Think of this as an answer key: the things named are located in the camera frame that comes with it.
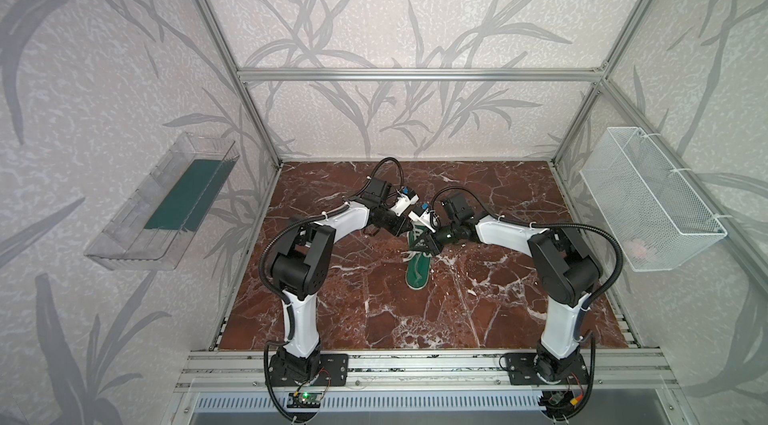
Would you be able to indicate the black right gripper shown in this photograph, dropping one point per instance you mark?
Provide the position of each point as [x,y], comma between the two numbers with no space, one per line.
[432,236]

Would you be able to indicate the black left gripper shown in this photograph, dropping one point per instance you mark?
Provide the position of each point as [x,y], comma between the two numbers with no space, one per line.
[398,223]

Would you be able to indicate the white shoelace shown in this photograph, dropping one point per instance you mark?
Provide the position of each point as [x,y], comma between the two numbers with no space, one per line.
[417,254]

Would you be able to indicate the green canvas sneaker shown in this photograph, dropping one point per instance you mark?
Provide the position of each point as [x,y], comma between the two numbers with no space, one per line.
[418,270]

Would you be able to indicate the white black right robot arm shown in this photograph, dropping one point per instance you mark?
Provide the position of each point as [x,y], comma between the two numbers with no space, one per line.
[566,268]

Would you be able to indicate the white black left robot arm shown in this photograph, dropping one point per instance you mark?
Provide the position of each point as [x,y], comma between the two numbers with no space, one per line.
[294,266]

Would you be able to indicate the pink object in basket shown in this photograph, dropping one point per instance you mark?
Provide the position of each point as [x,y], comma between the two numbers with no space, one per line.
[637,249]

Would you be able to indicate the green circuit board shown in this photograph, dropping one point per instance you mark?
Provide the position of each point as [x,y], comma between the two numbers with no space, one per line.
[304,400]

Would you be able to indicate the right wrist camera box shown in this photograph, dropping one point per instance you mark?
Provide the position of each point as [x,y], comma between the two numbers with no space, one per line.
[456,207]

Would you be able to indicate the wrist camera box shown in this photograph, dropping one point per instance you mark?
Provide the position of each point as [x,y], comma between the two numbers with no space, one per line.
[381,194]
[456,207]

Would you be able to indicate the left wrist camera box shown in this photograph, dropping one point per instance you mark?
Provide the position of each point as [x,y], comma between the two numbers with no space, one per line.
[381,194]

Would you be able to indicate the white wire mesh basket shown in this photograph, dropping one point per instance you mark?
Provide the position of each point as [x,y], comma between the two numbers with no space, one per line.
[642,195]

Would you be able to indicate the right circuit board with wires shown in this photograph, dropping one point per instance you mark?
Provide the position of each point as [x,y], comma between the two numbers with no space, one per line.
[561,405]

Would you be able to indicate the aluminium cage frame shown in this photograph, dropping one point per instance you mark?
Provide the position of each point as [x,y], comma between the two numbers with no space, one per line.
[698,69]

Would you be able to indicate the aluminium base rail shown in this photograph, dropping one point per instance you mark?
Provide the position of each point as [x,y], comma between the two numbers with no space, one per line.
[410,380]

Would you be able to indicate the clear plastic wall tray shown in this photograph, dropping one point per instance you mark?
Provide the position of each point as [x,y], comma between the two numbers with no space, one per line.
[153,229]

